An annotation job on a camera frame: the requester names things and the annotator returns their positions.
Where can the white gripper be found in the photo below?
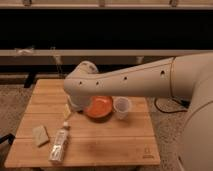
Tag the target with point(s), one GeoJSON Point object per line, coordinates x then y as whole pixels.
{"type": "Point", "coordinates": [77, 103]}

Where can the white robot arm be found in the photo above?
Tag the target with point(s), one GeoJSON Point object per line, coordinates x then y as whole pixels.
{"type": "Point", "coordinates": [188, 77]}

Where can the translucent plastic cup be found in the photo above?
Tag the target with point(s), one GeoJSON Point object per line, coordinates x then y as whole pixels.
{"type": "Point", "coordinates": [122, 106]}

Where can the orange bowl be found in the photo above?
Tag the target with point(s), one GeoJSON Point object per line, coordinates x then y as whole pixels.
{"type": "Point", "coordinates": [99, 107]}

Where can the beige sponge block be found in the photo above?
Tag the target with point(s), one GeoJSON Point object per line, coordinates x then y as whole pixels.
{"type": "Point", "coordinates": [40, 135]}

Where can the clear plastic bottle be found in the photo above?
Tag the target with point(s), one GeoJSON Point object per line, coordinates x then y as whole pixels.
{"type": "Point", "coordinates": [59, 145]}

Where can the black object at left edge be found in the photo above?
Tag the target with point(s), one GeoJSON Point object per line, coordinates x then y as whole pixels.
{"type": "Point", "coordinates": [9, 138]}

